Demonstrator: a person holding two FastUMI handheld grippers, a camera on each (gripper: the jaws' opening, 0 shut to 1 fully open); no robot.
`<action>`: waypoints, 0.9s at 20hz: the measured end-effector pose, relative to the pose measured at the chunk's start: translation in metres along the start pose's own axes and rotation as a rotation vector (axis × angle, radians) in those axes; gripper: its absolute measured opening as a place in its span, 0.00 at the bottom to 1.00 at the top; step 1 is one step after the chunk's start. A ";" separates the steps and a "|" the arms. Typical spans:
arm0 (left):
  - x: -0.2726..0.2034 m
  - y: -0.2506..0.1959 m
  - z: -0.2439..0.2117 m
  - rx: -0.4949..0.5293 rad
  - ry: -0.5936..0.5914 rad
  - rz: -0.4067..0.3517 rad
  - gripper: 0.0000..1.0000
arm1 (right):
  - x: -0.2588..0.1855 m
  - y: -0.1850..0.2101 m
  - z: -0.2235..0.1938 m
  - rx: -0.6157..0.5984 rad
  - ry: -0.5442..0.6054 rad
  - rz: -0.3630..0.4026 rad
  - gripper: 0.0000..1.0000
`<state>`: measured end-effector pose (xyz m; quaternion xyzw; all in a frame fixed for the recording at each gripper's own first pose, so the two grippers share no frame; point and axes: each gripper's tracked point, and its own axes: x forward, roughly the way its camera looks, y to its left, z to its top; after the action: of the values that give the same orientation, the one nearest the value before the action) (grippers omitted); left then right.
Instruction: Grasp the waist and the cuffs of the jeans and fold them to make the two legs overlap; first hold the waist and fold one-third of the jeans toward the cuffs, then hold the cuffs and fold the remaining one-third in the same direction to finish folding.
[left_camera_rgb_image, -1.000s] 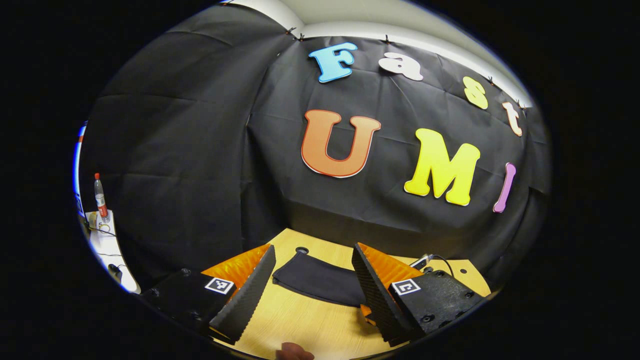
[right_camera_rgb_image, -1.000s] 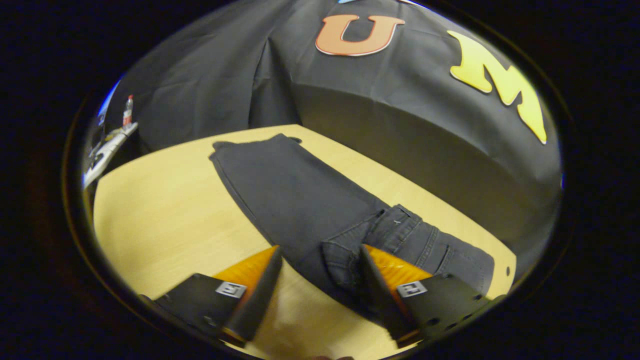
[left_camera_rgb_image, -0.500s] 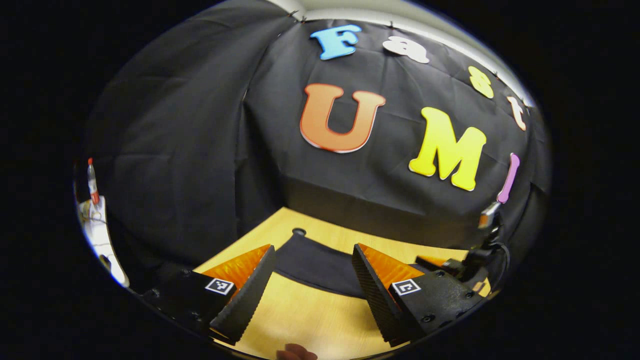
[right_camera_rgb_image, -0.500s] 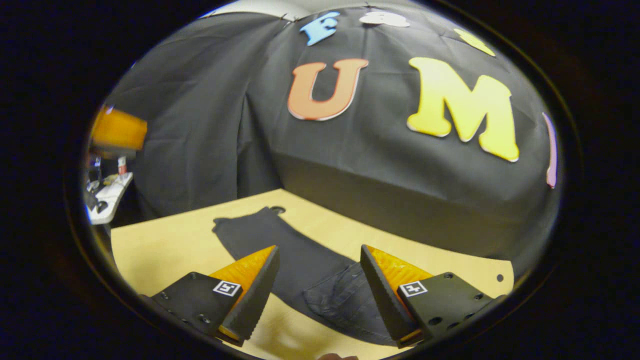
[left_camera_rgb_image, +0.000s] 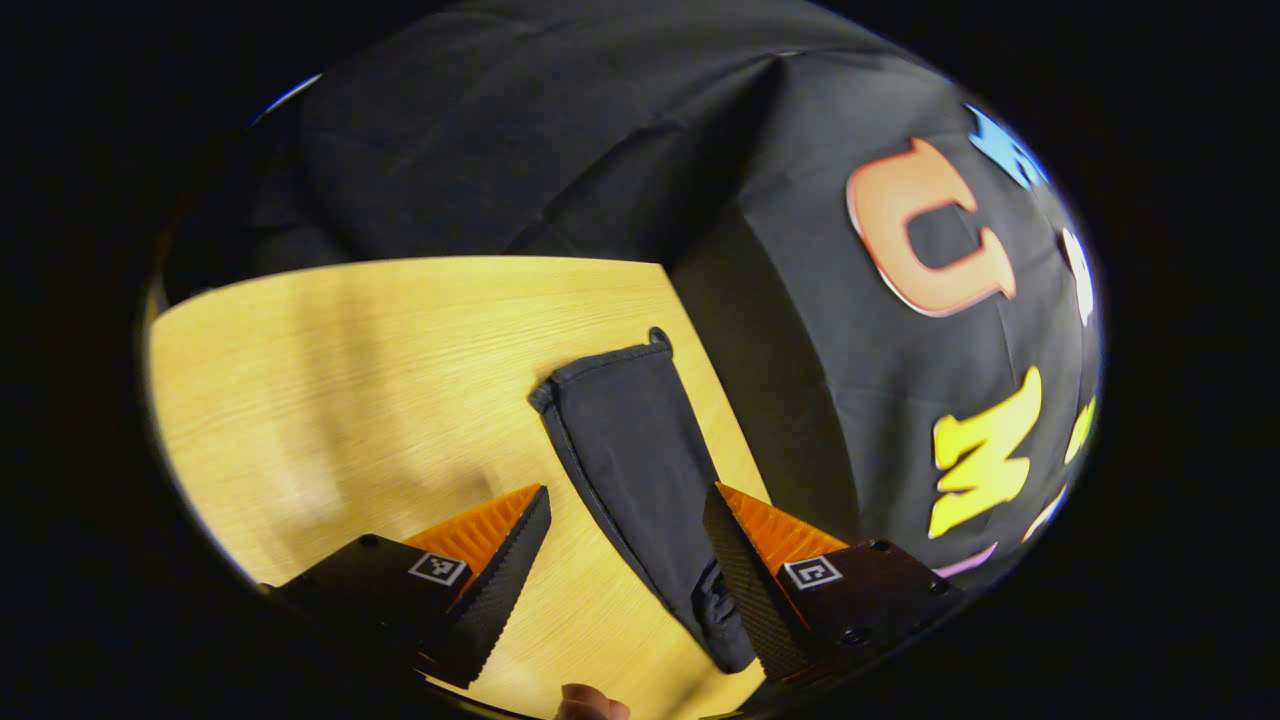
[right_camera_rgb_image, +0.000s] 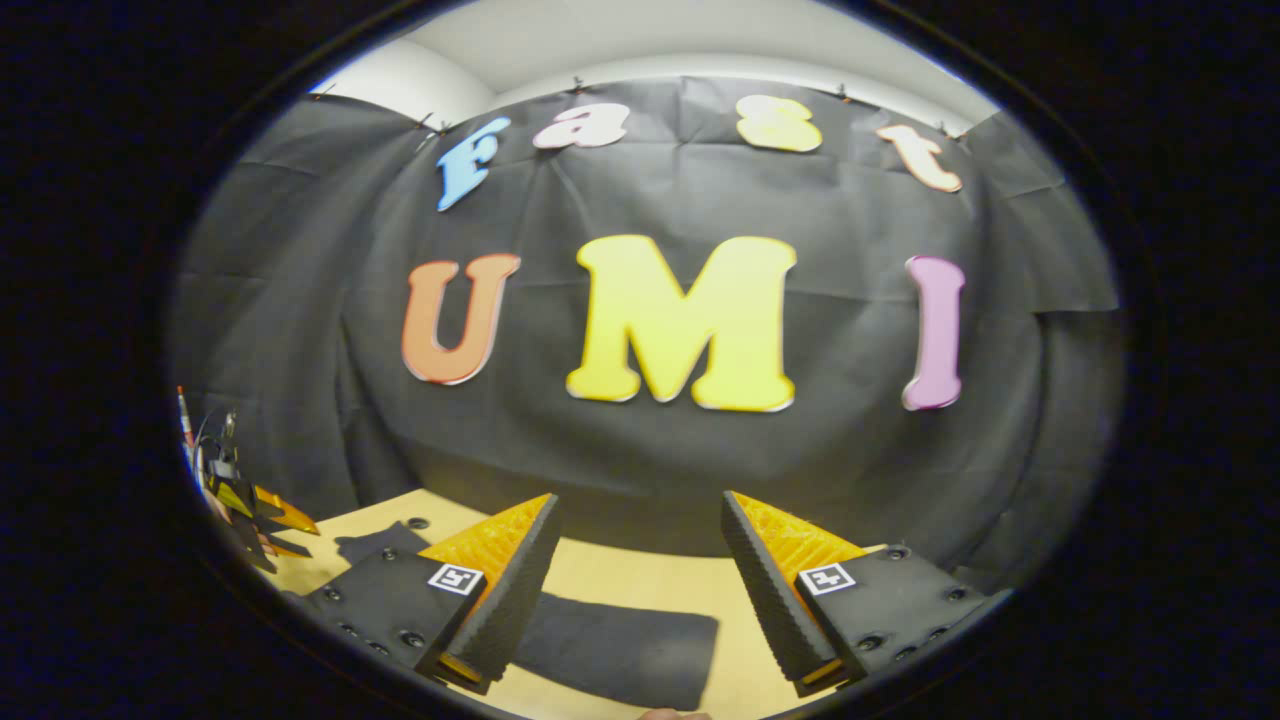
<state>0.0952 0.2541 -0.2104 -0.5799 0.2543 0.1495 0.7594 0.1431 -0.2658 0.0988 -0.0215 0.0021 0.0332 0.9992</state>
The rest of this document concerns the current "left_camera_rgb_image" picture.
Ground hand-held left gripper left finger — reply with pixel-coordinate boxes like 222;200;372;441
258;484;553;691

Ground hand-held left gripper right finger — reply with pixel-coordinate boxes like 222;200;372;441
703;482;966;687

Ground black jeans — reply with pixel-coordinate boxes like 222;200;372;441
529;327;761;674

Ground black backdrop cloth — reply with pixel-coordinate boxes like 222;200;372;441
165;0;1101;601

